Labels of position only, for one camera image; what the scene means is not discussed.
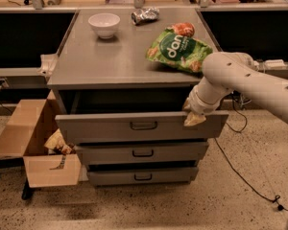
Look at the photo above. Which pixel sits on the grey top drawer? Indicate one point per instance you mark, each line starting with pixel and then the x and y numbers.
pixel 137 127

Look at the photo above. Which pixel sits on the yellow snack bag in box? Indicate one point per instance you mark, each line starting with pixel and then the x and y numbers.
pixel 57 144

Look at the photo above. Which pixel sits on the grey middle drawer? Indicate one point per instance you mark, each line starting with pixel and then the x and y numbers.
pixel 141 152

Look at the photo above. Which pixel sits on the grey drawer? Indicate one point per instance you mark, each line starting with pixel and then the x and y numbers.
pixel 137 127
pixel 167 175
pixel 141 152

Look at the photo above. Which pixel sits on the open cardboard box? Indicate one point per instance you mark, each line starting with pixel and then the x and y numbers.
pixel 26 136

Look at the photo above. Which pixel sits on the grey drawer cabinet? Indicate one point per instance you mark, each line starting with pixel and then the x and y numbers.
pixel 96 76

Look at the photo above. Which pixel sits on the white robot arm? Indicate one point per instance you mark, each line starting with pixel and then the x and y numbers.
pixel 226 72

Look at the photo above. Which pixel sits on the white ceramic bowl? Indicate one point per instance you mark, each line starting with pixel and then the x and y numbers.
pixel 104 25

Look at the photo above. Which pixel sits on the grey bottom drawer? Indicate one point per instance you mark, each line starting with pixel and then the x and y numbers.
pixel 167 175

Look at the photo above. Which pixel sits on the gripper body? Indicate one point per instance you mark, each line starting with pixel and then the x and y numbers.
pixel 198 105

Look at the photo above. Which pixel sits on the green chip bag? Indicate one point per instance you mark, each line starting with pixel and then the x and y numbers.
pixel 176 47

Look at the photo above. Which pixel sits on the white crumpled plastic bag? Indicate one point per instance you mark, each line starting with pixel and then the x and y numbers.
pixel 48 64

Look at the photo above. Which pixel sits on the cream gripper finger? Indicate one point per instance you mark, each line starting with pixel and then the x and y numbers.
pixel 193 119

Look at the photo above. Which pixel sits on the crumpled silver foil bag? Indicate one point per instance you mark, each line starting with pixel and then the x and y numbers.
pixel 145 15

